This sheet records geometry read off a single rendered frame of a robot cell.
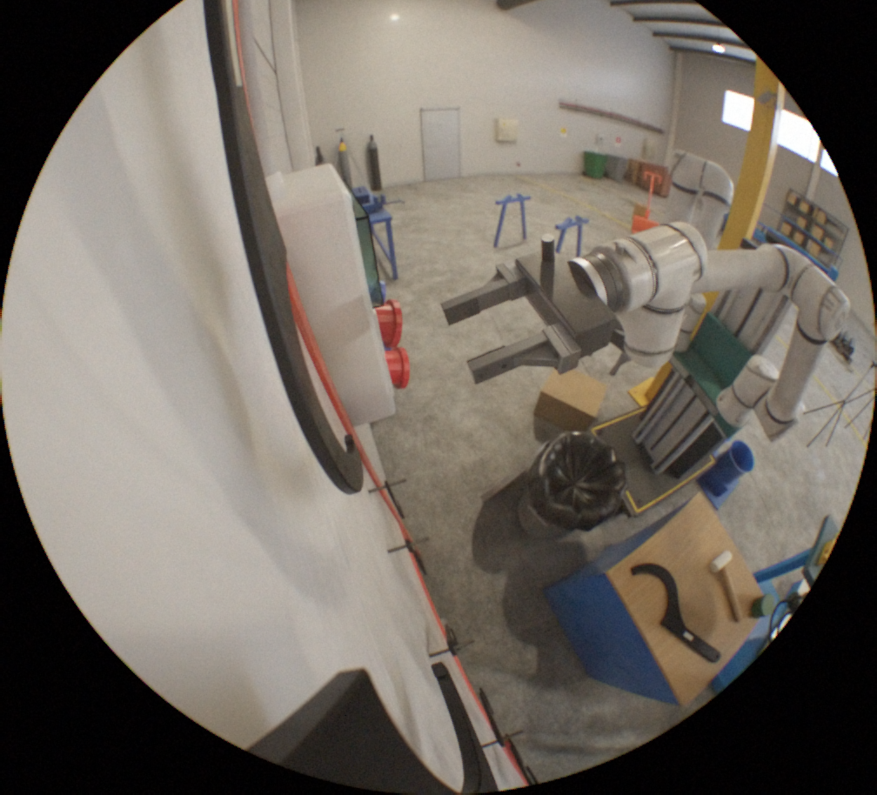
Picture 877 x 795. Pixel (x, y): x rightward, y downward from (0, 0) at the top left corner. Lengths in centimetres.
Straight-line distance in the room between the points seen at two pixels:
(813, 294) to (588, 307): 69
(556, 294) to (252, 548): 32
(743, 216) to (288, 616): 234
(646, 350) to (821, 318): 54
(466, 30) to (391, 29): 208
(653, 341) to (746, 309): 118
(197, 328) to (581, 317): 30
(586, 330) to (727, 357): 136
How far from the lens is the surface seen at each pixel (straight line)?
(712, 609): 149
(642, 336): 48
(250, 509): 16
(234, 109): 15
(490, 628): 205
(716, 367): 167
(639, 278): 36
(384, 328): 63
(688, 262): 43
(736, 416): 149
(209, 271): 19
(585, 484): 175
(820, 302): 89
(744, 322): 165
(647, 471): 223
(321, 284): 50
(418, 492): 218
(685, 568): 140
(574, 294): 33
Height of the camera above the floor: 204
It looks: 45 degrees down
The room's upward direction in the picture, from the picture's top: 3 degrees counter-clockwise
